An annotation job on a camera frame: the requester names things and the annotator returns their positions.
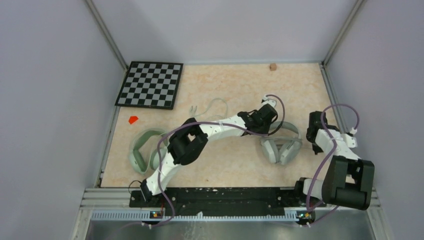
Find mint green headphones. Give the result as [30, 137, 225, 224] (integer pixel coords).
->
[128, 128, 169, 175]

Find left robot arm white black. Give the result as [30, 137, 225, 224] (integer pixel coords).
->
[140, 100, 278, 207]

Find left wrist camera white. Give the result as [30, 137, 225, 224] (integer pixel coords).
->
[261, 95, 277, 108]

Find small red block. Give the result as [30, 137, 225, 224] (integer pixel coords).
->
[128, 115, 139, 125]

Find black white checkerboard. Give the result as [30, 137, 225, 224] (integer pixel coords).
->
[115, 61, 184, 110]

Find white gaming headphones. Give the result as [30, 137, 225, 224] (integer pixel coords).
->
[260, 122, 303, 165]

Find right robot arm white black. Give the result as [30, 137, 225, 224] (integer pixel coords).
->
[293, 111, 375, 210]

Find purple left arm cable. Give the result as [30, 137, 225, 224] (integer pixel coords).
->
[142, 94, 286, 229]

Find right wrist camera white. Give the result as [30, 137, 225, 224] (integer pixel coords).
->
[341, 127, 358, 149]

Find small wooden cube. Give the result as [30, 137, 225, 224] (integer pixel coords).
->
[269, 63, 277, 71]

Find mint green cable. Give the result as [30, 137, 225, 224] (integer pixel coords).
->
[188, 97, 230, 122]

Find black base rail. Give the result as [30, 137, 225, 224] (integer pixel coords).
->
[129, 187, 306, 217]

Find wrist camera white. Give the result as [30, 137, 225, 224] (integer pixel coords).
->
[261, 95, 277, 108]
[341, 127, 358, 149]

